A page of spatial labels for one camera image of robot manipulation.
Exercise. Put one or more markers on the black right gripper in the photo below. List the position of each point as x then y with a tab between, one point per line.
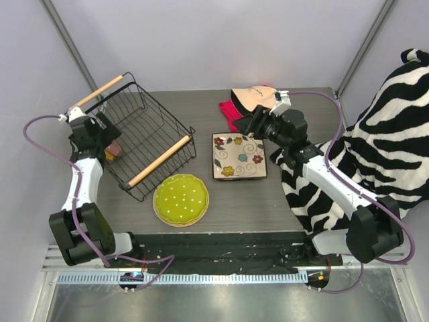
258	119

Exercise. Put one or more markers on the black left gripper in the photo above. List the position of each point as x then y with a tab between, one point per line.
108	131

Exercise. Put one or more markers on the cream flower square plate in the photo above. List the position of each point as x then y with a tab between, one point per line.
237	157

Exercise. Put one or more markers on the green dotted round plate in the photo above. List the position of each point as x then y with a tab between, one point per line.
182	188

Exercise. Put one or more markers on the orange dotted round plate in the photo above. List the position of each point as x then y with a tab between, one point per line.
159	218

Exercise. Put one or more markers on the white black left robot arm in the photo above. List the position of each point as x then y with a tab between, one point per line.
80	230

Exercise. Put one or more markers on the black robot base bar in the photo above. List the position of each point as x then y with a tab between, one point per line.
231	253

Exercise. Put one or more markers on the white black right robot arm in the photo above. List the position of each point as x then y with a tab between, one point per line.
374	223

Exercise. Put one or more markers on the pink dotted round plate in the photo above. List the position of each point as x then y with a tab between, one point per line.
113	151

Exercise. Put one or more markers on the beige black bucket hat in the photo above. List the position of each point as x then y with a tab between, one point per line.
271	99

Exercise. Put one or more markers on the red folded cloth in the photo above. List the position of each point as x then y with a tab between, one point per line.
229	112

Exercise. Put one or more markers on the zebra striped blanket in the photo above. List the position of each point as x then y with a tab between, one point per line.
384	151

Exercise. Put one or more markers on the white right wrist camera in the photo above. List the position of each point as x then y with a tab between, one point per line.
282	103

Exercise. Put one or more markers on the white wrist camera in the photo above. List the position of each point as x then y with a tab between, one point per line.
282	103
71	115

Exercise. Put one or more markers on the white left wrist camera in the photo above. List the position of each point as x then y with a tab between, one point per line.
71	115

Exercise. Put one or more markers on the black wire dish rack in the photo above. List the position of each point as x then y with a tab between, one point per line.
155	144

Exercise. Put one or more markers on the grey slotted cable duct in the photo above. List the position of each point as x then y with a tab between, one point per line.
129	278

